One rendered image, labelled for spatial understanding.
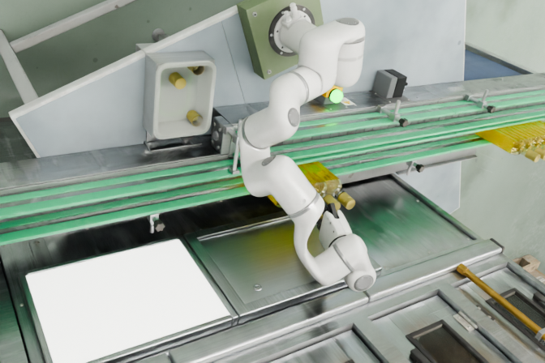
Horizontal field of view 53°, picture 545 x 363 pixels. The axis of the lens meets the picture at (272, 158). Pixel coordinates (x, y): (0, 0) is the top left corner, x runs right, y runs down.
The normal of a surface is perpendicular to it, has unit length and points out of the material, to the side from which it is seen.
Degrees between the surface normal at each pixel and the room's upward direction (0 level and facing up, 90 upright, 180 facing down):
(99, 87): 0
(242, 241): 90
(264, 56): 3
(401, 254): 90
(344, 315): 90
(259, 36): 3
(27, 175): 90
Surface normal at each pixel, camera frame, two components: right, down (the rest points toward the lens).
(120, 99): 0.52, 0.48
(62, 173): 0.15, -0.86
